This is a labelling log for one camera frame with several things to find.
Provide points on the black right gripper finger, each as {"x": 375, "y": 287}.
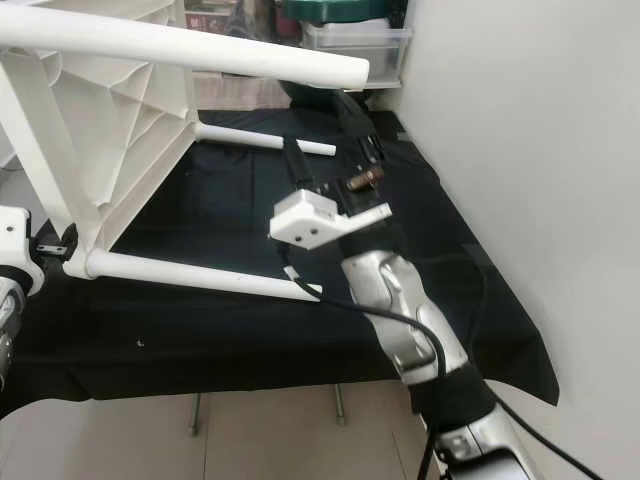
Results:
{"x": 297, "y": 165}
{"x": 365, "y": 128}

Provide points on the white plastic children table top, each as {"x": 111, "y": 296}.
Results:
{"x": 120, "y": 120}

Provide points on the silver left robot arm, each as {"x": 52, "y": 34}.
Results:
{"x": 12, "y": 340}

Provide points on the green round pot lid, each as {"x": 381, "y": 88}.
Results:
{"x": 340, "y": 8}

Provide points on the black bag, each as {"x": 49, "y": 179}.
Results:
{"x": 257, "y": 18}

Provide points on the black tablecloth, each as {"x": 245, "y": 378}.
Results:
{"x": 260, "y": 330}

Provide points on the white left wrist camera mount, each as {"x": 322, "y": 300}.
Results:
{"x": 18, "y": 250}

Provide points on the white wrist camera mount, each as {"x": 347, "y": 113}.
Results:
{"x": 315, "y": 222}
{"x": 18, "y": 250}

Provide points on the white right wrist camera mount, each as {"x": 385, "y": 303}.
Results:
{"x": 315, "y": 222}

